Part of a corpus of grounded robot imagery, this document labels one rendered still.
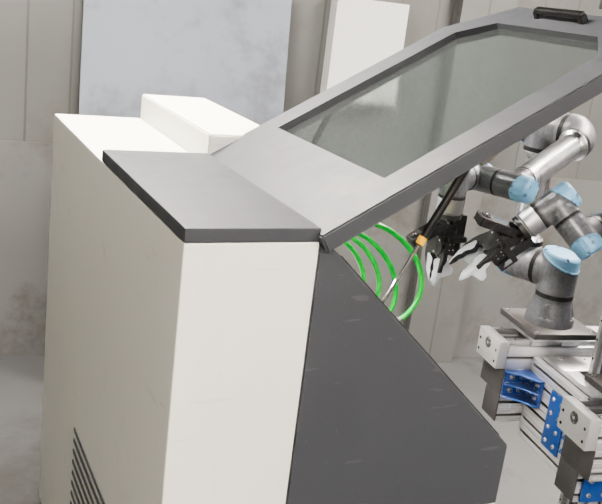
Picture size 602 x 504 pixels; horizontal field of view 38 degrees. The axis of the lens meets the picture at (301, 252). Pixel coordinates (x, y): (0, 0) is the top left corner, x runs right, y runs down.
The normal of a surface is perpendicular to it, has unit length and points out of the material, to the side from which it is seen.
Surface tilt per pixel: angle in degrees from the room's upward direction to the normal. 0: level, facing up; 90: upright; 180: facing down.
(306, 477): 90
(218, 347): 90
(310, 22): 90
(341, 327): 90
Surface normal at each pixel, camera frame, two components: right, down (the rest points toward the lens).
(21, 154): 0.26, 0.30
